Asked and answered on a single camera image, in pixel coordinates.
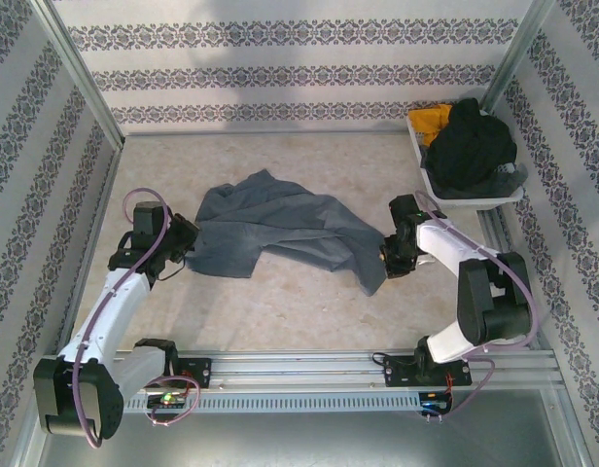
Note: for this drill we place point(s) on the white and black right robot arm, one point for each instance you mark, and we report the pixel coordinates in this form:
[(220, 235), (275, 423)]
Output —
[(445, 238)]

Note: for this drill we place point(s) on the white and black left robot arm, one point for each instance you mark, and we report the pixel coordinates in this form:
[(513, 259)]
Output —
[(110, 311)]

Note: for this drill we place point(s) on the white plastic basket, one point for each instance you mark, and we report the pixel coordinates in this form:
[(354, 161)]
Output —
[(474, 202)]

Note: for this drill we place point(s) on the black t-shirt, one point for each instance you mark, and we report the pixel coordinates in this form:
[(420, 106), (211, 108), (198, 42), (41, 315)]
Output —
[(469, 146)]

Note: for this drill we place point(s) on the dark grey t-shirt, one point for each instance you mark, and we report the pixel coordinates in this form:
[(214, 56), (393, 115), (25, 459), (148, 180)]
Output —
[(504, 185)]

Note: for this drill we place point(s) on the yellow t-shirt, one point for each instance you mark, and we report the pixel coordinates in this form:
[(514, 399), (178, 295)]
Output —
[(426, 121)]

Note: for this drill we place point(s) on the right controller board blue light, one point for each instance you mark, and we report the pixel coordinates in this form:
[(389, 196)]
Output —
[(435, 403)]

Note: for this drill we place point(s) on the left controller board green light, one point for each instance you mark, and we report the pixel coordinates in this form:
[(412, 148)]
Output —
[(167, 400)]

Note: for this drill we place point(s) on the grey metal sheet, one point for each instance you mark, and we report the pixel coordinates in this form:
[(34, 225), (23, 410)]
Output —
[(299, 440)]

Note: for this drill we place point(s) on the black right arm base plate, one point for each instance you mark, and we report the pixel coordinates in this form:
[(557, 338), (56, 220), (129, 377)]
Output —
[(401, 372)]

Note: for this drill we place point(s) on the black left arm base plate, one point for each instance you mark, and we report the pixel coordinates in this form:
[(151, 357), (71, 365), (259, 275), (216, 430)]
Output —
[(197, 372)]

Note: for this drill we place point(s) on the aluminium mounting rail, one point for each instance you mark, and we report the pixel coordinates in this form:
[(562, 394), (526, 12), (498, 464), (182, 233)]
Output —
[(299, 367)]

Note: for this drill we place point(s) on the aluminium frame post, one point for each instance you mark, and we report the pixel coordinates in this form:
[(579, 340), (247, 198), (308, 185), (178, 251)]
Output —
[(81, 73), (513, 58)]

